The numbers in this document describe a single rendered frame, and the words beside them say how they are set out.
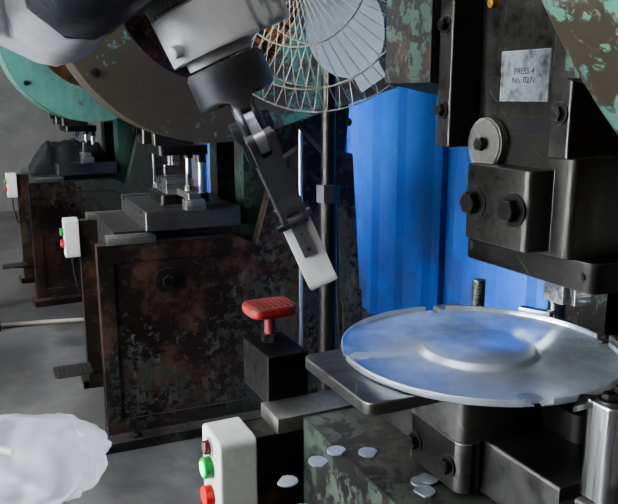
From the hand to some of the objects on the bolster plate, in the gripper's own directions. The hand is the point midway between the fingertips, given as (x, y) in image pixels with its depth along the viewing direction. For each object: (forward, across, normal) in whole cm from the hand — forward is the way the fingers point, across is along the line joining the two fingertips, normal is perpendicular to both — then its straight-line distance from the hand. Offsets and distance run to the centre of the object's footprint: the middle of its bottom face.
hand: (309, 252), depth 72 cm
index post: (+26, +17, +14) cm, 34 cm away
